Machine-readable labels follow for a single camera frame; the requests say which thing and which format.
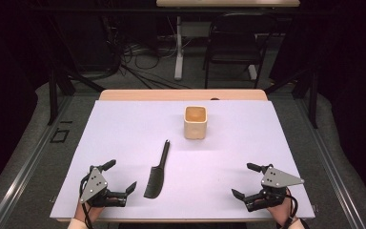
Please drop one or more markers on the black comb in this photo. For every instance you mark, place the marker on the black comb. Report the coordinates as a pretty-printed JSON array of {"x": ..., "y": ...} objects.
[{"x": 156, "y": 183}]

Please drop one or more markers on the white table mat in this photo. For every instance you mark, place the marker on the white table mat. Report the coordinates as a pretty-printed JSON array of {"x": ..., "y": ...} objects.
[{"x": 203, "y": 171}]

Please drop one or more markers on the wooden table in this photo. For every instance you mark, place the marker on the wooden table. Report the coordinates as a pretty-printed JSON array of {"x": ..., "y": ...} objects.
[{"x": 171, "y": 94}]

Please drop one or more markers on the metal floor rail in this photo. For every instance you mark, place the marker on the metal floor rail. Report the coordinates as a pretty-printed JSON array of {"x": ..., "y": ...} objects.
[
  {"x": 330, "y": 165},
  {"x": 28, "y": 165}
]

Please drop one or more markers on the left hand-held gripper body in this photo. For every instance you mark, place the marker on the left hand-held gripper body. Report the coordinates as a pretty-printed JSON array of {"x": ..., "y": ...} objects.
[{"x": 94, "y": 186}]

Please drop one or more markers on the beige square cup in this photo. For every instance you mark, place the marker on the beige square cup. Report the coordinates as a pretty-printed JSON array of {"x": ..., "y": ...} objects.
[{"x": 195, "y": 127}]

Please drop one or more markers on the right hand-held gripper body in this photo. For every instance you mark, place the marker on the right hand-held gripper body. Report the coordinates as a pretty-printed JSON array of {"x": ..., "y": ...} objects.
[{"x": 274, "y": 183}]

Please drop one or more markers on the white-legged table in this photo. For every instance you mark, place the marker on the white-legged table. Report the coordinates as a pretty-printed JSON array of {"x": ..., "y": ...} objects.
[{"x": 178, "y": 63}]

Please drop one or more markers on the black metal stand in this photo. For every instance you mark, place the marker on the black metal stand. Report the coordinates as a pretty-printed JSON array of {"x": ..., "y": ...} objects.
[
  {"x": 313, "y": 101},
  {"x": 53, "y": 95}
]

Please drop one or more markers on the person's left hand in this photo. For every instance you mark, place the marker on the person's left hand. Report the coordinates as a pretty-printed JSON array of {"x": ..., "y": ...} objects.
[{"x": 90, "y": 212}]

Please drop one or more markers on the person's right hand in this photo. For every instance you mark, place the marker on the person's right hand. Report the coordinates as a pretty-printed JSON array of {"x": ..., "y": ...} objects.
[{"x": 281, "y": 211}]

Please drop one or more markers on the black folding chair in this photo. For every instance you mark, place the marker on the black folding chair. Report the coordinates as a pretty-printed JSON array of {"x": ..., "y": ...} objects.
[{"x": 235, "y": 47}]

